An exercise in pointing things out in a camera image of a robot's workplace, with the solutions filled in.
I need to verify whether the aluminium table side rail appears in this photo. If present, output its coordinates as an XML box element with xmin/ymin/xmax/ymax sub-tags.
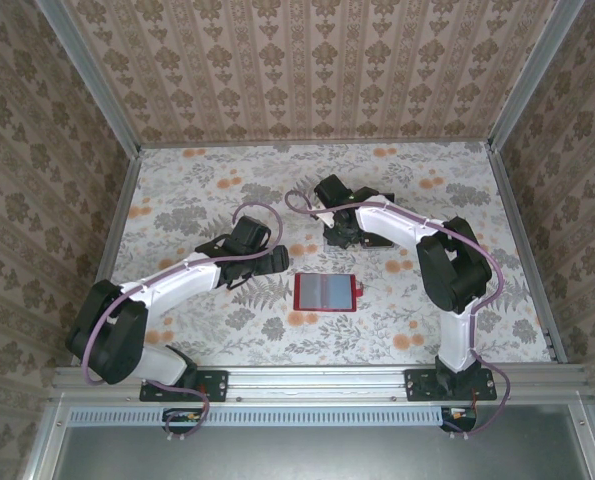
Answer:
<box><xmin>485</xmin><ymin>142</ymin><xmax>569</xmax><ymax>365</ymax></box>
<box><xmin>96</xmin><ymin>147</ymin><xmax>143</xmax><ymax>286</ymax></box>

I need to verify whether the white slotted cable duct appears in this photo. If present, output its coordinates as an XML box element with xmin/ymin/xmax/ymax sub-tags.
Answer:
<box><xmin>69</xmin><ymin>405</ymin><xmax>448</xmax><ymax>428</ymax></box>

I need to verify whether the red leather card holder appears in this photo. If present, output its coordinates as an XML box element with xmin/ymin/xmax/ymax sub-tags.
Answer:
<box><xmin>293</xmin><ymin>272</ymin><xmax>364</xmax><ymax>313</ymax></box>

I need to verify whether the black connector box with wires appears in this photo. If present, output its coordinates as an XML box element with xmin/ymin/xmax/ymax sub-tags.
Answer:
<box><xmin>440</xmin><ymin>405</ymin><xmax>479</xmax><ymax>434</ymax></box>
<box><xmin>162</xmin><ymin>407</ymin><xmax>209</xmax><ymax>435</ymax></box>

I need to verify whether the aluminium sheet frame rail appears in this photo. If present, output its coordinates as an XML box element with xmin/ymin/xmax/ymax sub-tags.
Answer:
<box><xmin>21</xmin><ymin>399</ymin><xmax>66</xmax><ymax>480</ymax></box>
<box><xmin>569</xmin><ymin>399</ymin><xmax>595</xmax><ymax>480</ymax></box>

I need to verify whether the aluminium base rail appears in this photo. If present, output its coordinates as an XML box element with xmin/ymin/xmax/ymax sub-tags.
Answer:
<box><xmin>51</xmin><ymin>364</ymin><xmax>589</xmax><ymax>404</ymax></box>

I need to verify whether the grey metal sheet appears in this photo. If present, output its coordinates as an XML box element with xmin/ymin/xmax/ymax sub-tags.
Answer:
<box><xmin>51</xmin><ymin>404</ymin><xmax>595</xmax><ymax>480</ymax></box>

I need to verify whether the aluminium frame post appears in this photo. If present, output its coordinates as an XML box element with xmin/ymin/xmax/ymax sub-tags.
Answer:
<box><xmin>486</xmin><ymin>0</ymin><xmax>586</xmax><ymax>151</ymax></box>
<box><xmin>34</xmin><ymin>0</ymin><xmax>143</xmax><ymax>157</ymax></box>

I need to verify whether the aluminium table end rail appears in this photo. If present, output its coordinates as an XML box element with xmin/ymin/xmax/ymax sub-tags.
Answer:
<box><xmin>139</xmin><ymin>138</ymin><xmax>493</xmax><ymax>150</ymax></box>

